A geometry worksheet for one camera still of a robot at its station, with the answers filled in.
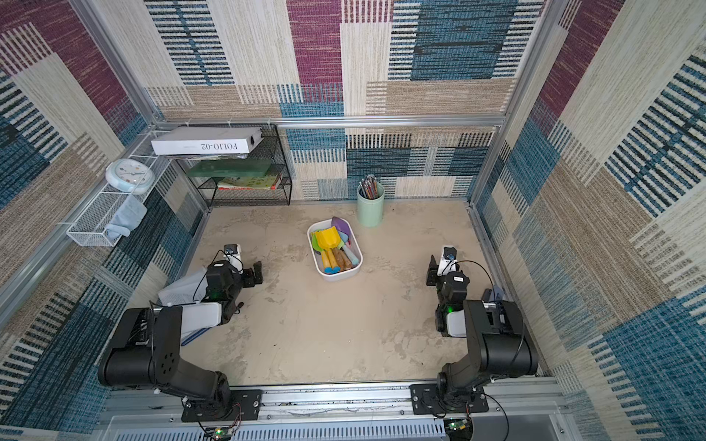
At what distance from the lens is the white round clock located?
74 cm

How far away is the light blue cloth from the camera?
66 cm

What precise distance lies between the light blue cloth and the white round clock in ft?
0.10
